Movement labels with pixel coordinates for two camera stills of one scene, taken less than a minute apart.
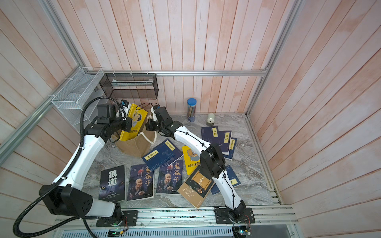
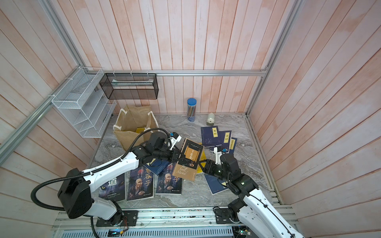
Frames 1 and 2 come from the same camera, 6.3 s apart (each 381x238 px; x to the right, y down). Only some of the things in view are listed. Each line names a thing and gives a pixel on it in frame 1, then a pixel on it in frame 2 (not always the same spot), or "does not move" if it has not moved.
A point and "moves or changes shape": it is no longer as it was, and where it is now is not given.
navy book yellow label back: x=210 y=134 does not move
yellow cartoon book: x=192 y=159 moves or changes shape
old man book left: x=141 y=185 does not move
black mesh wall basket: x=131 y=86 does not move
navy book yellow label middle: x=224 y=139 does not move
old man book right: x=170 y=178 does not move
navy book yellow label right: x=232 y=144 does not move
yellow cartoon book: x=138 y=115 moves or changes shape
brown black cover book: x=197 y=187 -> x=186 y=167
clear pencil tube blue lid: x=191 y=109 does not move
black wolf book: x=112 y=184 does not move
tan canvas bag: x=139 y=146 moves or changes shape
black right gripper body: x=156 y=126 -> x=218 y=170
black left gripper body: x=120 y=124 -> x=164 y=152
